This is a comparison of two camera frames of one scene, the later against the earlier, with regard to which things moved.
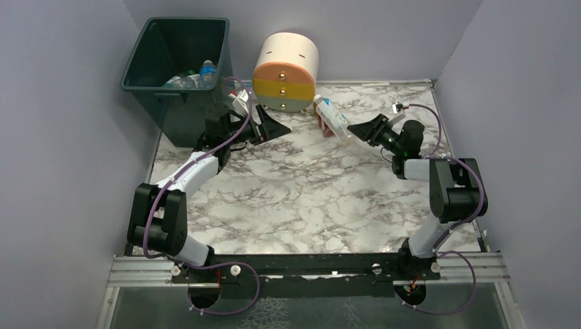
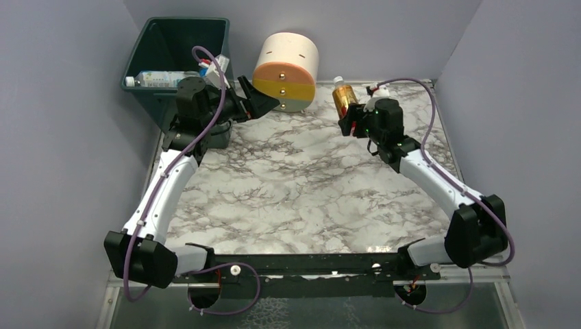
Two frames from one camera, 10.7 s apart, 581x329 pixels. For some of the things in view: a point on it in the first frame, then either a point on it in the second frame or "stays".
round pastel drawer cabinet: [283, 78] stays
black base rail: [305, 275] stays
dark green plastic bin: [178, 69] stays
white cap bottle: [334, 116] → [155, 79]
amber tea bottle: [325, 127] → [343, 95]
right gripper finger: [370, 131] → [346, 123]
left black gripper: [256, 131] → [244, 101]
